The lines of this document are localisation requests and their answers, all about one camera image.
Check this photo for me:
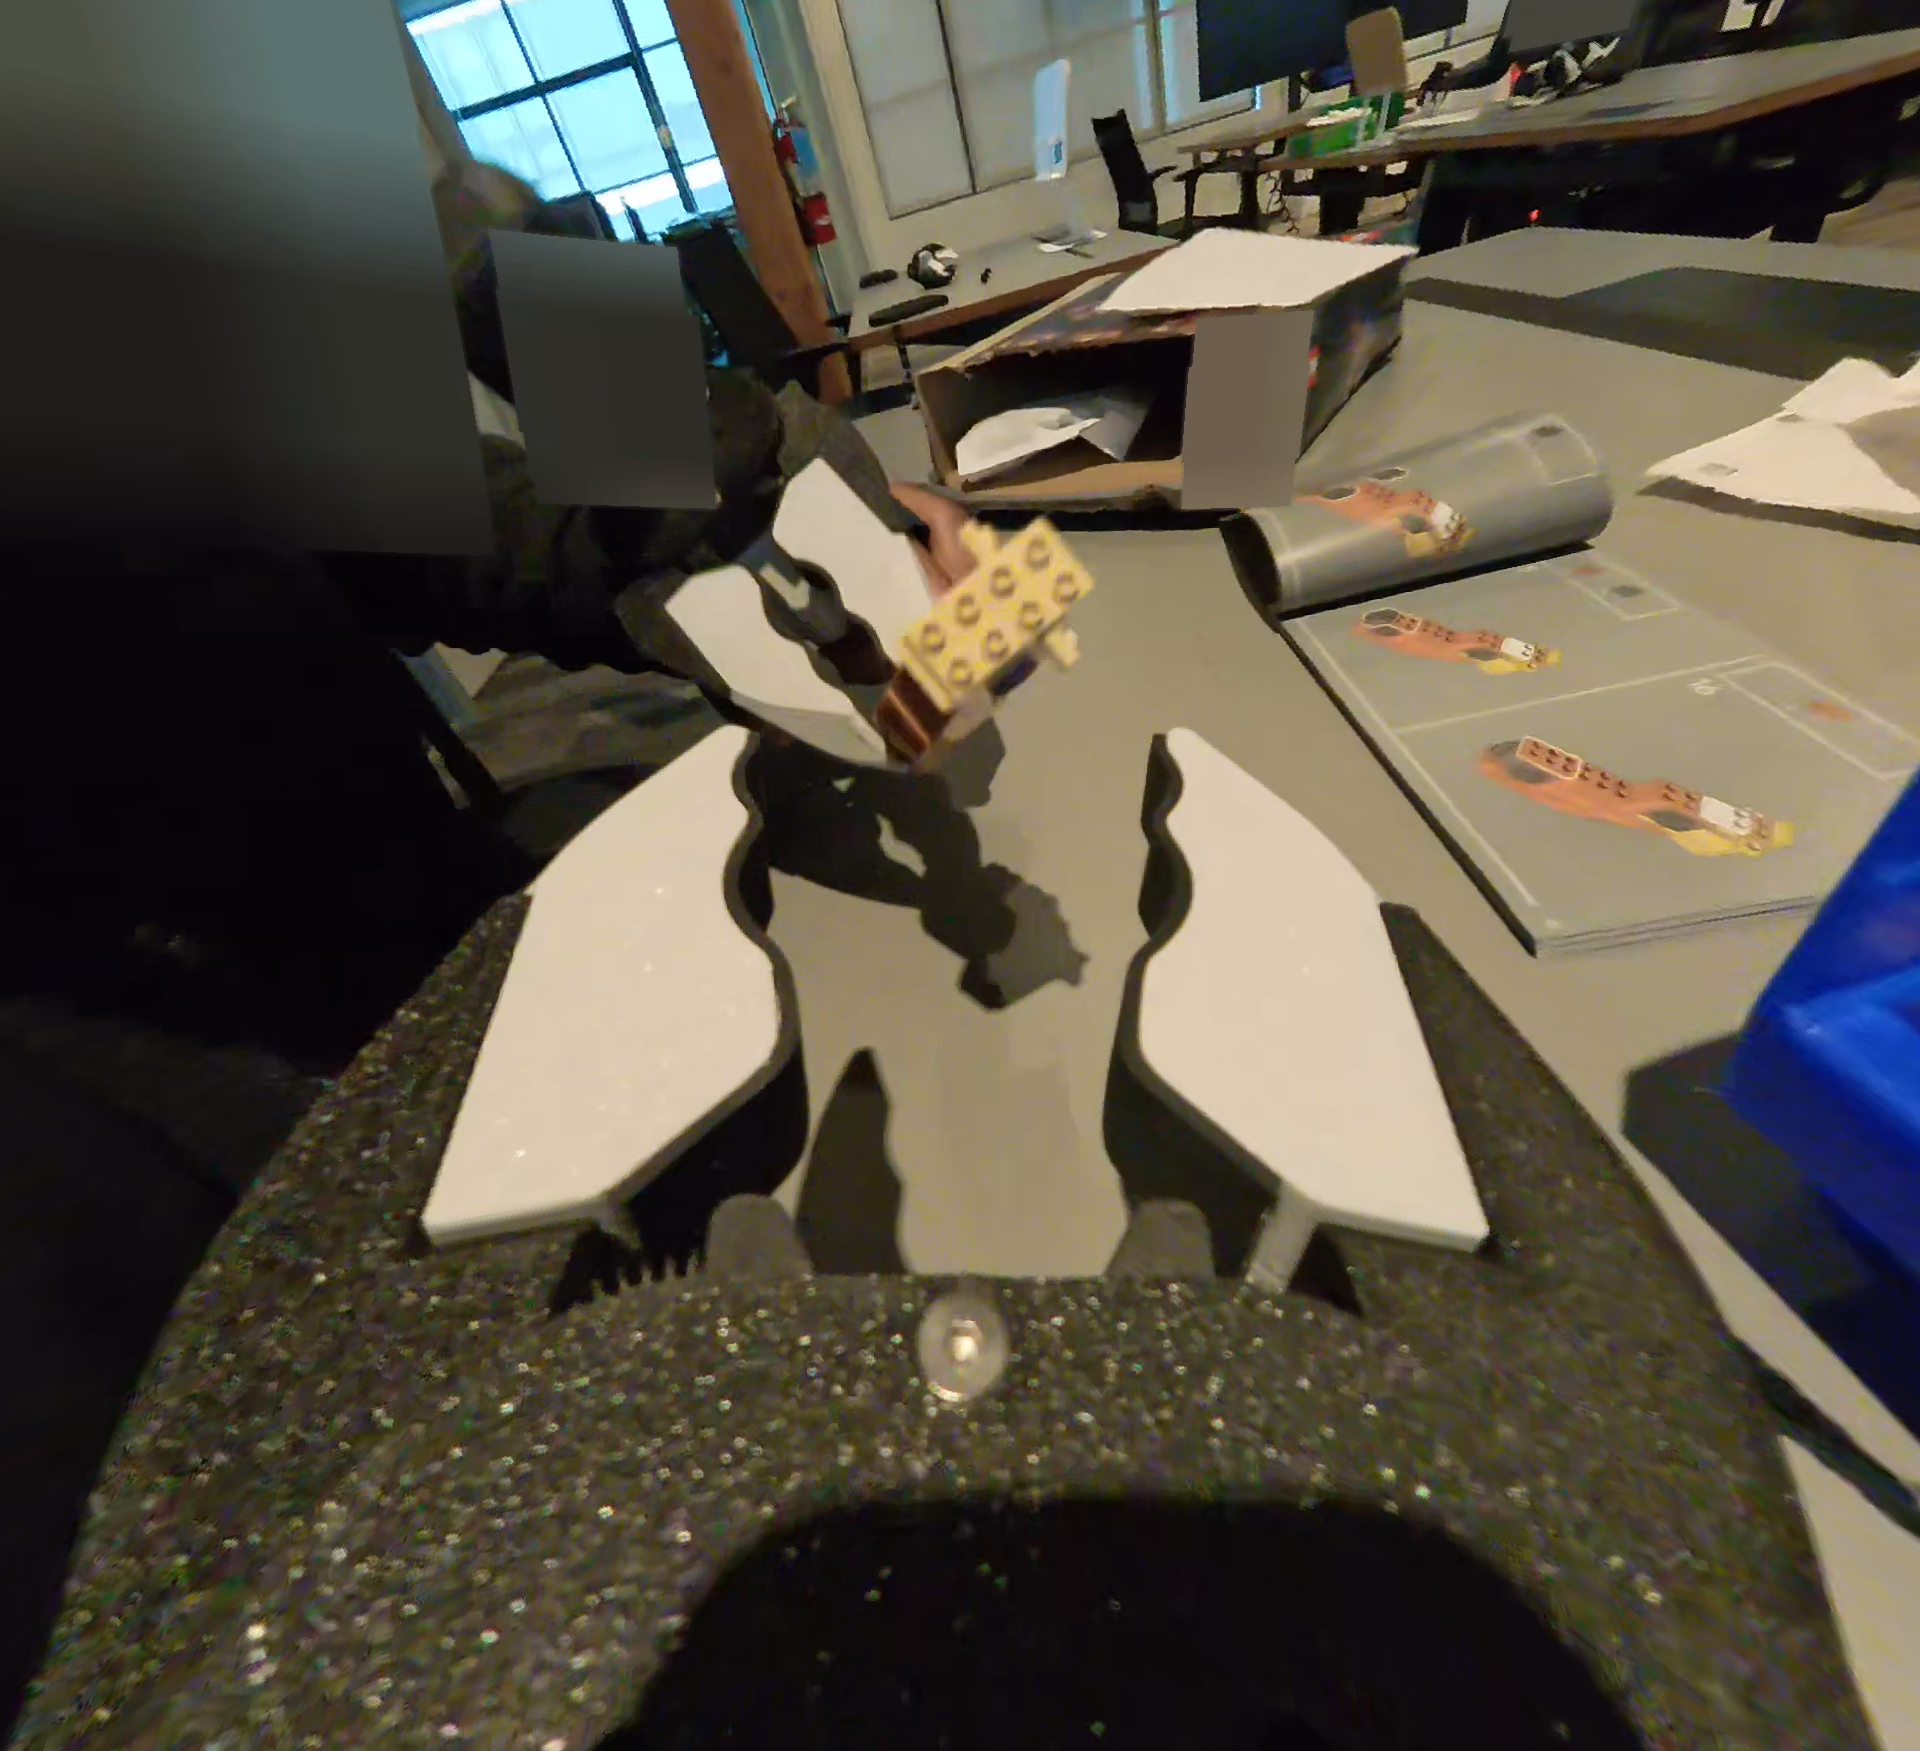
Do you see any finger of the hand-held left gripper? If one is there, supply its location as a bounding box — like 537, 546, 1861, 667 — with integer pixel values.
658, 562, 918, 771
768, 456, 944, 674

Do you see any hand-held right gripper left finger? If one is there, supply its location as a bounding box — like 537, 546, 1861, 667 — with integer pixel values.
420, 726, 796, 1259

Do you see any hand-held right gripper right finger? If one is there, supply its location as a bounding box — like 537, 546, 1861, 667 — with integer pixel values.
1121, 726, 1494, 1292

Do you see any tan and brown brick model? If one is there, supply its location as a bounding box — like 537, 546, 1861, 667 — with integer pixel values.
876, 482, 1090, 771

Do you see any low background desk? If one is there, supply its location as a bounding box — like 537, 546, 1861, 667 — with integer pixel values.
843, 226, 1190, 351

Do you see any long wooden background desk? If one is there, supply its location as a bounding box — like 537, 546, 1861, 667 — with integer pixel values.
1173, 23, 1920, 256

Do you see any crumpled white paper in box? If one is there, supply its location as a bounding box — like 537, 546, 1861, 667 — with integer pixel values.
957, 384, 1160, 489

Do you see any open cardboard box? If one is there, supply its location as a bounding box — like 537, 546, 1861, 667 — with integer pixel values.
911, 228, 1415, 519

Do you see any red fire extinguisher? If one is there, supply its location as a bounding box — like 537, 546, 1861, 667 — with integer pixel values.
771, 99, 836, 249

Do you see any wooden pillar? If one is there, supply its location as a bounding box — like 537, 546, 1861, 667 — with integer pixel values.
652, 0, 859, 406

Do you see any brick building instruction booklet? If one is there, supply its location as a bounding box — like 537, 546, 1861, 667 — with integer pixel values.
1222, 413, 1920, 961

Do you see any white upright device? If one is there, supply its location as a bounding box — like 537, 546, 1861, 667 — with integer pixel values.
1032, 57, 1115, 256

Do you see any black mesh office chair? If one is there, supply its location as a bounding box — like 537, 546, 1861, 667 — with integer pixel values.
1088, 106, 1190, 237

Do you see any blue plastic bin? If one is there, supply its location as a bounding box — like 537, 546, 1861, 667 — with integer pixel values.
1723, 761, 1920, 1352

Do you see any green box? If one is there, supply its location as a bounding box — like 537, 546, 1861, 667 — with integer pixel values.
1286, 88, 1415, 158

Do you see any torn white paper sheet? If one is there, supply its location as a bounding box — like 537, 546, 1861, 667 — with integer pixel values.
1640, 355, 1920, 540

